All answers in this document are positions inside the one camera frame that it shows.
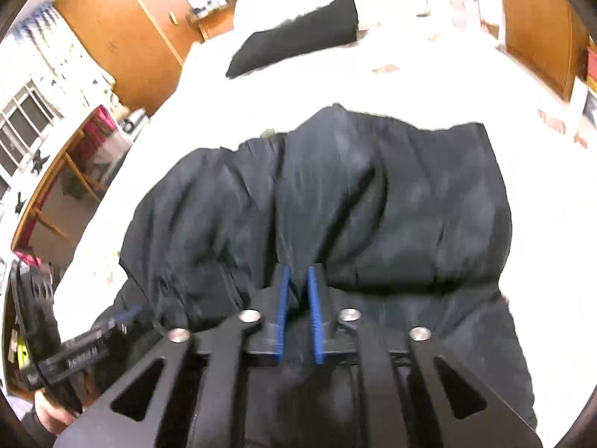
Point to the wooden wardrobe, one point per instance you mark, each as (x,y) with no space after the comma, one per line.
(536,23)
(126,23)

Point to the wooden desk with glass top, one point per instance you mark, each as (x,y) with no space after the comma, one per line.
(60,205)

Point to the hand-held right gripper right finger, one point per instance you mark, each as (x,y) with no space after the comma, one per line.
(316,317)

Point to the large white pillow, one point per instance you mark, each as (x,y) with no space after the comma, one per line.
(289,2)

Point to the black puffer jacket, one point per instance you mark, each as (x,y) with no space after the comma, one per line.
(354,205)

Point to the stack of colourful boxes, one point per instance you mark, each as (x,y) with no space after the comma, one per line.
(590,88)

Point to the grey drawer nightstand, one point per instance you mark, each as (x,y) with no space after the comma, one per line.
(447,4)

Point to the folded black garment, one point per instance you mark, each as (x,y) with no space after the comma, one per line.
(289,37)

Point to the patterned cream curtain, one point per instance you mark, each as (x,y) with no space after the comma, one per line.
(65,51)

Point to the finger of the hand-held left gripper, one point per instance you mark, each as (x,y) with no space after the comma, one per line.
(119,319)

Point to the barred window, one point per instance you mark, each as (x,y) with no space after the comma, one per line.
(23,126)

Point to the floral white bed blanket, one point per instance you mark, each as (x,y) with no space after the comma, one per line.
(466,102)

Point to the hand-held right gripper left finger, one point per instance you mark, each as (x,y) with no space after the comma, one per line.
(280,317)

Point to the person's left hand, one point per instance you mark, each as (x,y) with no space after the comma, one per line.
(56,417)

